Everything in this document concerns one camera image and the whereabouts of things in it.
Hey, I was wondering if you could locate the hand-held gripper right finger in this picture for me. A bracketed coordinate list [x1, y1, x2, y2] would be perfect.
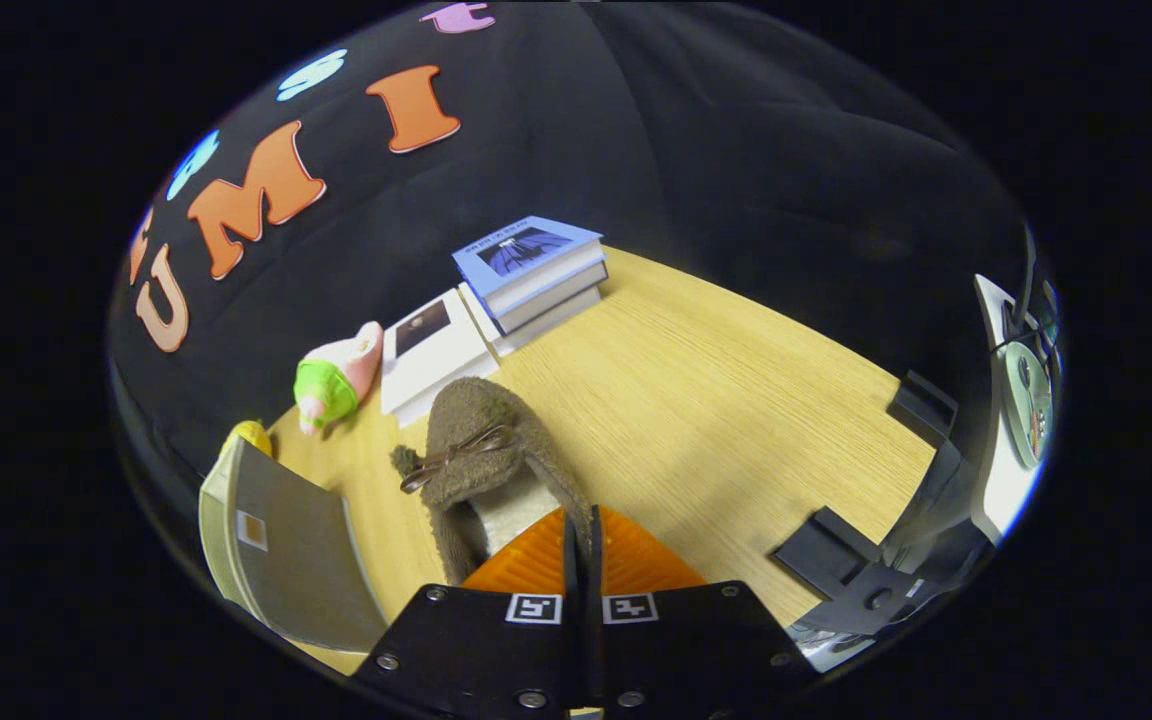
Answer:
[586, 505, 819, 713]

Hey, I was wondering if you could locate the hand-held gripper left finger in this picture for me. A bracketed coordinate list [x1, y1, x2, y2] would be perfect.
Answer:
[351, 508, 584, 713]

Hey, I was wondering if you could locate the brown fuzzy slipper shoe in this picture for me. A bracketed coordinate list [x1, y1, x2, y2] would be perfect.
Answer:
[390, 375, 598, 587]

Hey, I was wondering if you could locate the grey fabric storage box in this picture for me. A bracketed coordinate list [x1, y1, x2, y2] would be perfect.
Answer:
[197, 434, 393, 657]

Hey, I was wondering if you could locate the white book with portrait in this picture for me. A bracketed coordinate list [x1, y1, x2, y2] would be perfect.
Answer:
[378, 287, 503, 430]

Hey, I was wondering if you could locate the thick white book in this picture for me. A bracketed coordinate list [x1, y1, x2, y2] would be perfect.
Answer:
[460, 268, 606, 359]

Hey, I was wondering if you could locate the pink and green plush toy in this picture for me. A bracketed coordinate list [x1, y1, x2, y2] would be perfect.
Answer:
[292, 319, 386, 437]

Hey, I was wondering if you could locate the blue cover book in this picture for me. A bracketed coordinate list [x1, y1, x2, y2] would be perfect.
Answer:
[450, 214, 610, 322]

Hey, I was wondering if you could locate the yellow plush ball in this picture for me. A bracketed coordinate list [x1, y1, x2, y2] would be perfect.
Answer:
[218, 419, 275, 464]

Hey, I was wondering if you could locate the round grey-green disc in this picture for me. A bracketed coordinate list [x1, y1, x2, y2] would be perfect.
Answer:
[1003, 339, 1056, 470]

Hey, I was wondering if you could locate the black backdrop cloth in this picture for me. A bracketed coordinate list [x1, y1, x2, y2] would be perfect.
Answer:
[106, 0, 1037, 521]

